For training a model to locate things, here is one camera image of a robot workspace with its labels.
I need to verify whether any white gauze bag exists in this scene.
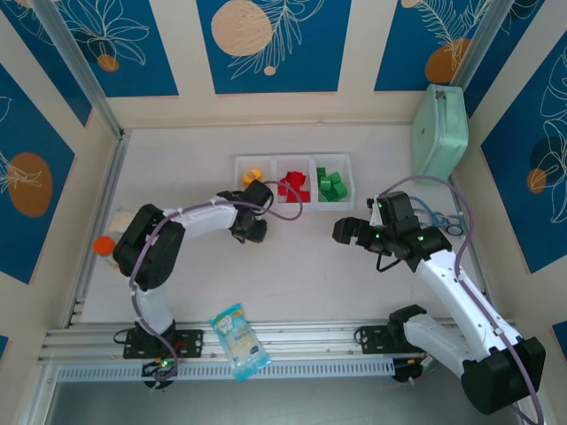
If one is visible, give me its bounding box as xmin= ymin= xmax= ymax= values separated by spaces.
xmin=109 ymin=210 xmax=136 ymax=234

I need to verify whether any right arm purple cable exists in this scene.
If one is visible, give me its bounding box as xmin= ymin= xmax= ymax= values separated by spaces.
xmin=378 ymin=174 xmax=546 ymax=425

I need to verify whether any mint green zip case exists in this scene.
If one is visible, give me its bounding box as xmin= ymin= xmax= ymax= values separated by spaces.
xmin=411 ymin=83 xmax=470 ymax=187

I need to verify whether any aluminium corner post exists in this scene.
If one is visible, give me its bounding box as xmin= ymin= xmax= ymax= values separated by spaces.
xmin=449 ymin=0 xmax=519 ymax=89
xmin=30 ymin=0 xmax=128 ymax=141

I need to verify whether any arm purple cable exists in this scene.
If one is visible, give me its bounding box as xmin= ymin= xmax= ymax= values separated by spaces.
xmin=378 ymin=174 xmax=546 ymax=425
xmin=128 ymin=179 xmax=306 ymax=382

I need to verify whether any blue stethoscope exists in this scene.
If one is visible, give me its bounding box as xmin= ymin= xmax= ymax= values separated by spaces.
xmin=409 ymin=197 xmax=466 ymax=238

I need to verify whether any long aluminium base rail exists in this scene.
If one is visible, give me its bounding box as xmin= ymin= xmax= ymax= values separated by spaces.
xmin=37 ymin=318 xmax=519 ymax=362

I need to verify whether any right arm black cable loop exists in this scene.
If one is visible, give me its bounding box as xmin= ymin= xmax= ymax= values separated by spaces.
xmin=375 ymin=254 xmax=402 ymax=273

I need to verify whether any aluminium side rail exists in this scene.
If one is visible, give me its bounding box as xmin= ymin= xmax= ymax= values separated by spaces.
xmin=447 ymin=176 xmax=497 ymax=319
xmin=66 ymin=127 xmax=129 ymax=328

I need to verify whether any base wire bundle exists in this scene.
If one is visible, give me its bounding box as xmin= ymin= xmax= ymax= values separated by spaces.
xmin=140 ymin=357 xmax=185 ymax=391
xmin=392 ymin=353 xmax=439 ymax=387

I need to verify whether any grey slotted cable duct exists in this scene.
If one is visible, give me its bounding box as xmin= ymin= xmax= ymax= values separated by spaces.
xmin=57 ymin=358 xmax=395 ymax=383

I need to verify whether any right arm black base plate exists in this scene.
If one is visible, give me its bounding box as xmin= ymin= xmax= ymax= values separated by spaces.
xmin=357 ymin=325 xmax=396 ymax=355

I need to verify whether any light blue wipes packet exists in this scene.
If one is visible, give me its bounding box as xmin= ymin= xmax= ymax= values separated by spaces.
xmin=207 ymin=303 xmax=271 ymax=383

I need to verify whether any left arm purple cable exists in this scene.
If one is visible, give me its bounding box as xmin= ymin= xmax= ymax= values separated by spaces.
xmin=128 ymin=179 xmax=306 ymax=382

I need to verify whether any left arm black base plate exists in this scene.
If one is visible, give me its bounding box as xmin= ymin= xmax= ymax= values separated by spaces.
xmin=122 ymin=329 xmax=205 ymax=359

